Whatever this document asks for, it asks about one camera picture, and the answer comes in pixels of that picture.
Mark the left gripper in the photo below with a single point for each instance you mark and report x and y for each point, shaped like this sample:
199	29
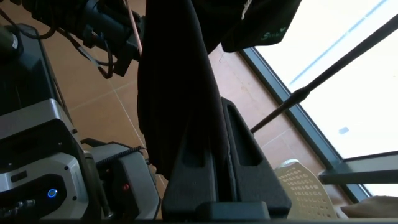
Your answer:
130	40

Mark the brown curtain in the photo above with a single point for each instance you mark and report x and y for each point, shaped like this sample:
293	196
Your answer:
373	207

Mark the pink clothes hanger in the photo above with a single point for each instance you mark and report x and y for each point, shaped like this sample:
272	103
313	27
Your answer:
136	31

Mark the black garment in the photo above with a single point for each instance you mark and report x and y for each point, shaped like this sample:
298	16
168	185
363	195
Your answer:
258	18
174	77

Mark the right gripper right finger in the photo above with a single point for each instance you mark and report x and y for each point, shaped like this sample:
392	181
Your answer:
261	186

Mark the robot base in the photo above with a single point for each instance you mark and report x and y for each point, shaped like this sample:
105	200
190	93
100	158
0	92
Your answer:
37	140

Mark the black clothes rack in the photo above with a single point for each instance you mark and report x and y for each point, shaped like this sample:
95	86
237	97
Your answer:
298	95

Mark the white laundry basket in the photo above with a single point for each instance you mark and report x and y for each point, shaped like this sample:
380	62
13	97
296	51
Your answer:
301	186

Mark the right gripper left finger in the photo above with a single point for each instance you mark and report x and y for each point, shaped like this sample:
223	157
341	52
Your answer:
189	186

